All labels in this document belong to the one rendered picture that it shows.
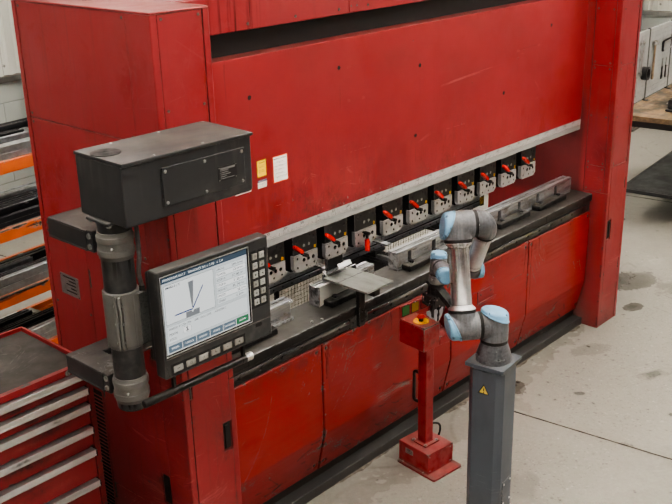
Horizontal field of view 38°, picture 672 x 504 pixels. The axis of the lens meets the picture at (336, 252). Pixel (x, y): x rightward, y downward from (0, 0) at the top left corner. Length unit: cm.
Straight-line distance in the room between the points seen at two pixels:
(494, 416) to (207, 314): 157
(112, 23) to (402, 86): 162
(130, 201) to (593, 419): 320
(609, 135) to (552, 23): 81
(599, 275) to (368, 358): 210
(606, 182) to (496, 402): 223
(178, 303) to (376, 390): 190
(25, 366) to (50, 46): 120
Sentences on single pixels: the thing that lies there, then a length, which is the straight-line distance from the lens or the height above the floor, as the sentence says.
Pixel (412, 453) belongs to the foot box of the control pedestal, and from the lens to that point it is 480.
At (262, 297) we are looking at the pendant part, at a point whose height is 139.
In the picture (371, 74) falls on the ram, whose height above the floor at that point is 188.
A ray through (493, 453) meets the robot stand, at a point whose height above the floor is 37.
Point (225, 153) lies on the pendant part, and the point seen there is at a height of 190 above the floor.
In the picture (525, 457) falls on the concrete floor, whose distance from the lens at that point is 498.
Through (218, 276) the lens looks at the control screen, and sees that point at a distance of 309.
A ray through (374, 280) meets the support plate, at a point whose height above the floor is 100.
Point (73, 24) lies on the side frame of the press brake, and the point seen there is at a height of 223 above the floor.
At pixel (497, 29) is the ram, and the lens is 513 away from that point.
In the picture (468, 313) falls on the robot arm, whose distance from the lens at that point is 401.
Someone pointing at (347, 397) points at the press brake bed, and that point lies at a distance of 456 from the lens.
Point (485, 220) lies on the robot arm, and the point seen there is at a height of 137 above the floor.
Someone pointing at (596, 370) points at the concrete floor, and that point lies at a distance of 585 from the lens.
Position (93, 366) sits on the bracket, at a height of 121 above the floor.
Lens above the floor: 267
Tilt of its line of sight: 21 degrees down
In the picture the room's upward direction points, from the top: 1 degrees counter-clockwise
